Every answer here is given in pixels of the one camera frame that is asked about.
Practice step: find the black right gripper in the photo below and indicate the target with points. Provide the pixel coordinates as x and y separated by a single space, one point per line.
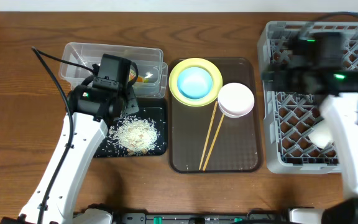
268 76

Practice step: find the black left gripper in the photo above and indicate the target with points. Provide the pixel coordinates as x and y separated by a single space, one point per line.
132 104

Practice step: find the yellow green snack wrapper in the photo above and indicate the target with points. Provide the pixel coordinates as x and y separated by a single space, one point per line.
140 79

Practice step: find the rice food scraps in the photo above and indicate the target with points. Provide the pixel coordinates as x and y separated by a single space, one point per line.
134 136

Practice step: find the small white cup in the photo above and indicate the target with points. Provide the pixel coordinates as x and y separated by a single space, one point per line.
321 136

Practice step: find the light blue bowl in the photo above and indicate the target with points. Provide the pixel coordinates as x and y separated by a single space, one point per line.
194 83

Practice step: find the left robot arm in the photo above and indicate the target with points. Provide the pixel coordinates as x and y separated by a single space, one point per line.
104 97

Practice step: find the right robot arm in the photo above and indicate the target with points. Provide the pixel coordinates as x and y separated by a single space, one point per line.
340 110

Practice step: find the black waste tray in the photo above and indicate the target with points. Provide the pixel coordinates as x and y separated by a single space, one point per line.
148 108

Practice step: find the clear plastic waste bin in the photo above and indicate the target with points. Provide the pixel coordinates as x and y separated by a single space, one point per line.
149 62

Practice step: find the grey dishwasher rack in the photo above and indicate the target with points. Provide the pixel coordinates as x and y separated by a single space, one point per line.
289 118

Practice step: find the pink white bowl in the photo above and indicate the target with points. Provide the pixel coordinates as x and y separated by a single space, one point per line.
235 100

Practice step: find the yellow plate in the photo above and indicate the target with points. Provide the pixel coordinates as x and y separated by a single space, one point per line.
201 63

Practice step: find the right wooden chopstick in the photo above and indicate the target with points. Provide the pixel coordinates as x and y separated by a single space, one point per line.
213 142

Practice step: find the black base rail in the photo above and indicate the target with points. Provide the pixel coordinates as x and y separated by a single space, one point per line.
256 215

